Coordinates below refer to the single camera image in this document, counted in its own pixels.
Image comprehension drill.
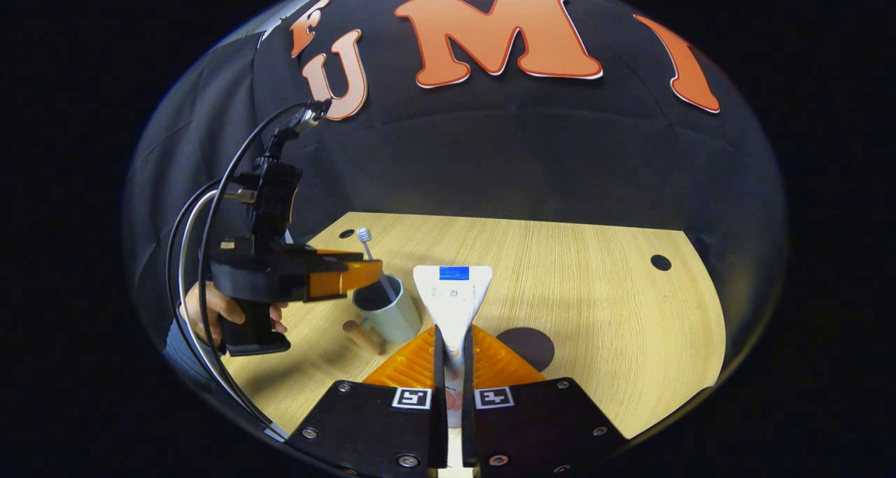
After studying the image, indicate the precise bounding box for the white toothbrush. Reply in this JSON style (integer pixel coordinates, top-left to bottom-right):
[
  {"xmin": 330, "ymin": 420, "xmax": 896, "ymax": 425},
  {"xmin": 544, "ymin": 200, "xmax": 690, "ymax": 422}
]
[{"xmin": 356, "ymin": 227, "xmax": 398, "ymax": 304}]

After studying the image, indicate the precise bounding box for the black cable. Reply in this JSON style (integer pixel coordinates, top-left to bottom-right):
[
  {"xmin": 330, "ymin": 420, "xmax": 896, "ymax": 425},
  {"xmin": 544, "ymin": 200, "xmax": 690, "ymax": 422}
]
[{"xmin": 197, "ymin": 100, "xmax": 312, "ymax": 426}]

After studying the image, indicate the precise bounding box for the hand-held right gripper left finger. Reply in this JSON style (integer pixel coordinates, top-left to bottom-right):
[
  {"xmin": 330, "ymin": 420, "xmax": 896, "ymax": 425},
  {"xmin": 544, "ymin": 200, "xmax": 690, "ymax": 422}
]
[{"xmin": 287, "ymin": 324, "xmax": 449, "ymax": 478}]

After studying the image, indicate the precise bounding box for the dark round coaster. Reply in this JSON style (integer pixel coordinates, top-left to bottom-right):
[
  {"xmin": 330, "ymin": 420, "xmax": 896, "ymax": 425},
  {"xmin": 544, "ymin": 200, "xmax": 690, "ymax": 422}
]
[{"xmin": 496, "ymin": 327, "xmax": 556, "ymax": 372}]

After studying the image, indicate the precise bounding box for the white cable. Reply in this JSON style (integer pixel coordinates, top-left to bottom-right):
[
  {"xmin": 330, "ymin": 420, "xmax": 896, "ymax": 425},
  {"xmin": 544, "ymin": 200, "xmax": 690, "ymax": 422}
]
[{"xmin": 176, "ymin": 190, "xmax": 289, "ymax": 442}]

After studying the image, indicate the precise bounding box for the white toothpaste tube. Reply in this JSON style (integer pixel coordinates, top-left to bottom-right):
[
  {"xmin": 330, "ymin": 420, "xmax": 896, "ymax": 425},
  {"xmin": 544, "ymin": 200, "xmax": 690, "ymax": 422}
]
[{"xmin": 412, "ymin": 265, "xmax": 494, "ymax": 428}]

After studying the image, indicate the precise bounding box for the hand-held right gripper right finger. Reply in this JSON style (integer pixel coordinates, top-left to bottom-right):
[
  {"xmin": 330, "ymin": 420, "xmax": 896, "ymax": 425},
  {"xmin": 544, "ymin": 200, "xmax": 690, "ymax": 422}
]
[{"xmin": 462, "ymin": 324, "xmax": 627, "ymax": 478}]

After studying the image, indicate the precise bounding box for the dark grey curtain panel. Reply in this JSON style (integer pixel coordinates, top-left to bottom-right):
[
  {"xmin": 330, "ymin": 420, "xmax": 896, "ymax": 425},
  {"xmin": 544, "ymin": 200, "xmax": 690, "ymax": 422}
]
[{"xmin": 126, "ymin": 34, "xmax": 281, "ymax": 339}]

